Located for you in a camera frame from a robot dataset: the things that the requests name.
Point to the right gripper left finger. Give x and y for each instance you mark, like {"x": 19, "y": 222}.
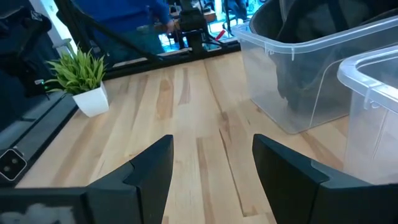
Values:
{"x": 146, "y": 186}

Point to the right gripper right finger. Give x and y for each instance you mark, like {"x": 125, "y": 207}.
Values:
{"x": 295, "y": 186}

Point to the dark grey cap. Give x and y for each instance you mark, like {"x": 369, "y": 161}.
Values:
{"x": 311, "y": 28}

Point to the black mesh cap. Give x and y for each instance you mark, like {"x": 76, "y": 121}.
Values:
{"x": 264, "y": 18}

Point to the clear plastic storage bin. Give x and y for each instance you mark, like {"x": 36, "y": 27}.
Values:
{"x": 280, "y": 81}
{"x": 373, "y": 124}

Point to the small green potted plant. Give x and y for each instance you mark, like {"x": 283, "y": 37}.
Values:
{"x": 82, "y": 81}

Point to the person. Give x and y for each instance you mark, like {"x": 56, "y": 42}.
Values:
{"x": 124, "y": 21}

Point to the red object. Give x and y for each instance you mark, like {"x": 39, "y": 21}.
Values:
{"x": 219, "y": 35}

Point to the black chair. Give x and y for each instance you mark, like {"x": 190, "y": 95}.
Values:
{"x": 21, "y": 53}

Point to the small silver camera box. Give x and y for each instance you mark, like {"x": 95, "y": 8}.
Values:
{"x": 12, "y": 164}

